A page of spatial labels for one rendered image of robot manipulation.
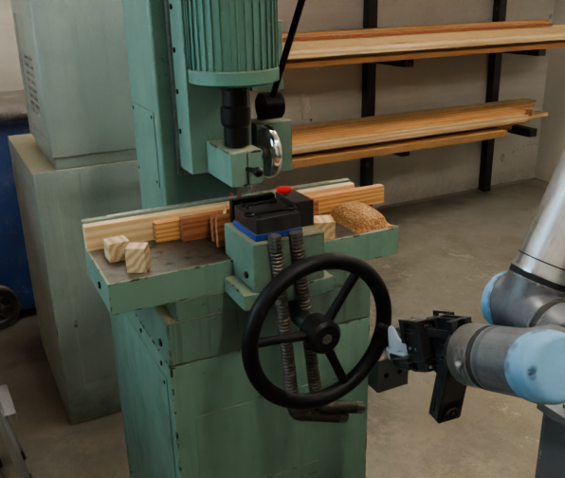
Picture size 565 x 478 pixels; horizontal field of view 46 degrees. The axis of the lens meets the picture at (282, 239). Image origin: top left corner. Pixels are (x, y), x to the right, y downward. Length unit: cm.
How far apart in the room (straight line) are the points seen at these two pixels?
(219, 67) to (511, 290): 63
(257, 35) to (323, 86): 282
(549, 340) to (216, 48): 75
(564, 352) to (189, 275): 64
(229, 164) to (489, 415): 146
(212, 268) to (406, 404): 136
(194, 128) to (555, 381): 87
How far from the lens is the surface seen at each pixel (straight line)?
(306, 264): 109
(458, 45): 389
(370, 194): 154
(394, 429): 233
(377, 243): 139
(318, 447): 154
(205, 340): 128
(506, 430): 240
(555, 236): 105
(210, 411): 137
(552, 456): 159
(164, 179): 152
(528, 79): 511
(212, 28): 126
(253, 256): 114
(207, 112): 142
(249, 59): 126
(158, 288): 121
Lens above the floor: 136
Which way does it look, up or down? 20 degrees down
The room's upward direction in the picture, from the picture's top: 1 degrees counter-clockwise
